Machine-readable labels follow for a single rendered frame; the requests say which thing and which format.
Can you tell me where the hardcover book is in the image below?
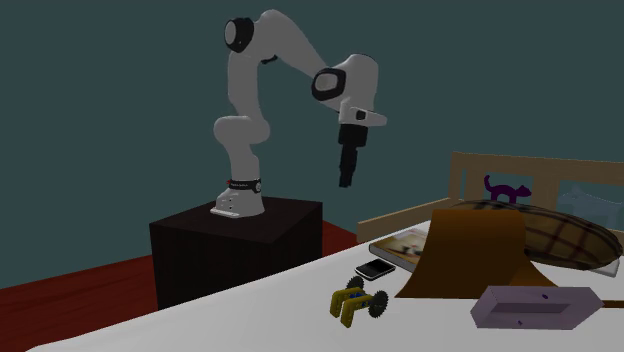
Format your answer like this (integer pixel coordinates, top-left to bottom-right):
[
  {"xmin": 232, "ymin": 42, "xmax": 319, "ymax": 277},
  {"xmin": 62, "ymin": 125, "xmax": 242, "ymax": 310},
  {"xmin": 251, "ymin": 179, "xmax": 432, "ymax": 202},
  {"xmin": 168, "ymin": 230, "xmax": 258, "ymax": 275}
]
[{"xmin": 368, "ymin": 227, "xmax": 431, "ymax": 274}]

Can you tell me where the white bed with wooden frame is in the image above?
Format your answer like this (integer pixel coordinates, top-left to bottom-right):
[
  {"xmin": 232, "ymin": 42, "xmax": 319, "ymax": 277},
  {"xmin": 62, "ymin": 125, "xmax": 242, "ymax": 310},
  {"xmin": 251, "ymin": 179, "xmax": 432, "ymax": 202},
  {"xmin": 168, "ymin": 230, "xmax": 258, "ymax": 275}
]
[{"xmin": 24, "ymin": 150, "xmax": 624, "ymax": 352}]

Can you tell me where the brown blanket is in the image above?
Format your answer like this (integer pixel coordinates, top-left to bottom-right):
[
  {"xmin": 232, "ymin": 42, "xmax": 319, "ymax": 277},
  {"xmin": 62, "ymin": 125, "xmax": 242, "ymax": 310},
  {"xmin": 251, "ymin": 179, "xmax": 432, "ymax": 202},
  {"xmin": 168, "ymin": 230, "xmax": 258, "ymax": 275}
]
[{"xmin": 394, "ymin": 208, "xmax": 624, "ymax": 309}]

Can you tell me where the purple tissue box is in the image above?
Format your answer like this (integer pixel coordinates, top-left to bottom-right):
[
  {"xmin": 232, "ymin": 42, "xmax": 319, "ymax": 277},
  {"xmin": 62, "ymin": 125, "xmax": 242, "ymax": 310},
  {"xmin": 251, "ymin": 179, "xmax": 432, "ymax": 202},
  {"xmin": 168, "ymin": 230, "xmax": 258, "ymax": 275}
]
[{"xmin": 470, "ymin": 284, "xmax": 605, "ymax": 331}]

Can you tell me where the brown plaid pillow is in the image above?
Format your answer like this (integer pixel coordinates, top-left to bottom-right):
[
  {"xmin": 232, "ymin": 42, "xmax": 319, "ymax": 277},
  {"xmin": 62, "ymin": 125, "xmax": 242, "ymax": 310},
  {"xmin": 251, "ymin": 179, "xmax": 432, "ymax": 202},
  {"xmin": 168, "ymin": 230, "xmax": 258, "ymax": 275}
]
[{"xmin": 450, "ymin": 199, "xmax": 624, "ymax": 272}]

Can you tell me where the yellow toy vehicle with gears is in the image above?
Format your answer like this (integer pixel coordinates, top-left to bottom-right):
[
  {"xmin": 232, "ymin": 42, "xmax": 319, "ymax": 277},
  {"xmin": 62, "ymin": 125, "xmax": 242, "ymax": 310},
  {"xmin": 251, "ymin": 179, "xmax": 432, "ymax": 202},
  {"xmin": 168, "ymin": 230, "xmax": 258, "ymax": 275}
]
[{"xmin": 329, "ymin": 275, "xmax": 390, "ymax": 329}]

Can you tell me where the dark robot stand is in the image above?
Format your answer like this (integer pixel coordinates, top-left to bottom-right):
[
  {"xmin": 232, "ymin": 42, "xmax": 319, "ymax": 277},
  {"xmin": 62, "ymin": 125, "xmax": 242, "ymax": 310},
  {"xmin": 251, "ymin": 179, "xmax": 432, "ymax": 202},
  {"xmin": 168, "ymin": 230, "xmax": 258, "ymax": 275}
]
[{"xmin": 148, "ymin": 195, "xmax": 324, "ymax": 312}]

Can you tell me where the black smartphone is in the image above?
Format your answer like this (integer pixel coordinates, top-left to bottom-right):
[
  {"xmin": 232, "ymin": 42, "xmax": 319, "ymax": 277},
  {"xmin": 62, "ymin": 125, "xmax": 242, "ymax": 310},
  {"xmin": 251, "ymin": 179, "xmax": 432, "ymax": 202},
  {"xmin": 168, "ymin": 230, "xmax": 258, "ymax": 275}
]
[{"xmin": 354, "ymin": 258, "xmax": 397, "ymax": 282}]

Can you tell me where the purple cat figure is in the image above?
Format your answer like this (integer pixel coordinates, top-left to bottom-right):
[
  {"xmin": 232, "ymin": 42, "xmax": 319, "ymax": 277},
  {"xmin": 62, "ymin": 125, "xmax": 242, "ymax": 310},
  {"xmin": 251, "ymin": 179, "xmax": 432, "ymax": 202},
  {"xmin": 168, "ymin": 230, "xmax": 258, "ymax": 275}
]
[{"xmin": 483, "ymin": 174, "xmax": 533, "ymax": 204}]

